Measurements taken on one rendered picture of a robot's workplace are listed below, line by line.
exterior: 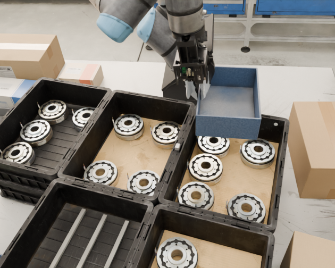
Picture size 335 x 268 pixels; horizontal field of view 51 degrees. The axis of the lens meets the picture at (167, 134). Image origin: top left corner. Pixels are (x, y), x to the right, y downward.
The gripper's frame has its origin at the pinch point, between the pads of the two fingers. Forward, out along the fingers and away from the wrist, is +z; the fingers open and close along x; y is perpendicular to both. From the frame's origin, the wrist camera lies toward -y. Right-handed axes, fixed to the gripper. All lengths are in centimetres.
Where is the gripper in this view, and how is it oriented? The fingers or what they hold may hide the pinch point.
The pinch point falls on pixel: (199, 93)
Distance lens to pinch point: 90.7
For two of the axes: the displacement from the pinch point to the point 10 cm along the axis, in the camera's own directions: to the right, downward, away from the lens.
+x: 9.7, -0.1, -2.4
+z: 1.8, 7.0, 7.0
